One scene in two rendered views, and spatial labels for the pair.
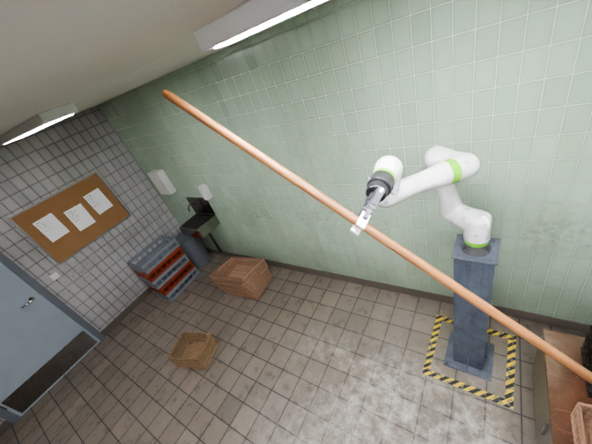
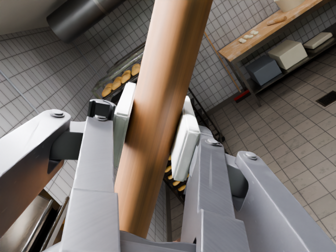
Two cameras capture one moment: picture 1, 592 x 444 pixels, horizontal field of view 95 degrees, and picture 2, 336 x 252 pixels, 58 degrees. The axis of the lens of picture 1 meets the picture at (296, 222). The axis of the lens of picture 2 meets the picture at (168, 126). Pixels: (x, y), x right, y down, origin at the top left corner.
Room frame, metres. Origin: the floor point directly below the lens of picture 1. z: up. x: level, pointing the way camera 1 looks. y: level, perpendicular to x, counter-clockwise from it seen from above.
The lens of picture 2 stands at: (0.86, -0.28, 2.01)
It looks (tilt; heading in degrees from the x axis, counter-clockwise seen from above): 18 degrees down; 149
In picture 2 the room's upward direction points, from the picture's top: 37 degrees counter-clockwise
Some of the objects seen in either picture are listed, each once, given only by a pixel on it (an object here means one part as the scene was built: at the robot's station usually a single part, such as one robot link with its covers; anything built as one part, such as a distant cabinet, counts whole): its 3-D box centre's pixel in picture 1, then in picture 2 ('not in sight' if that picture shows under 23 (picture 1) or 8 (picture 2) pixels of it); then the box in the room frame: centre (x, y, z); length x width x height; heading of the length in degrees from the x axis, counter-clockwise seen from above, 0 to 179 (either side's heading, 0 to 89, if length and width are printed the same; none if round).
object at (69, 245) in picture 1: (77, 216); not in sight; (3.54, 2.58, 1.55); 1.04 x 0.02 x 0.74; 137
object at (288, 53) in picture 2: not in sight; (286, 54); (-1.75, 3.80, 0.35); 0.50 x 0.36 x 0.24; 139
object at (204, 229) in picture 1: (203, 231); not in sight; (3.54, 1.31, 0.69); 0.46 x 0.36 x 0.94; 47
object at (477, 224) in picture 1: (475, 226); not in sight; (1.07, -0.92, 1.36); 0.16 x 0.13 x 0.19; 9
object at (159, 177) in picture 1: (161, 181); not in sight; (3.97, 1.59, 1.45); 0.28 x 0.11 x 0.36; 47
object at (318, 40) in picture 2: not in sight; (317, 40); (-1.42, 4.15, 0.27); 0.34 x 0.26 x 0.07; 53
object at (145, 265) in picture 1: (154, 253); not in sight; (3.49, 2.07, 0.68); 0.60 x 0.40 x 0.15; 137
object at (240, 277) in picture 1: (239, 270); not in sight; (2.82, 0.93, 0.32); 0.56 x 0.49 x 0.28; 55
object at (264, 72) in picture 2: not in sight; (262, 69); (-2.04, 3.49, 0.35); 0.50 x 0.36 x 0.24; 137
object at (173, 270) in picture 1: (165, 268); not in sight; (3.48, 2.09, 0.38); 0.60 x 0.40 x 0.15; 135
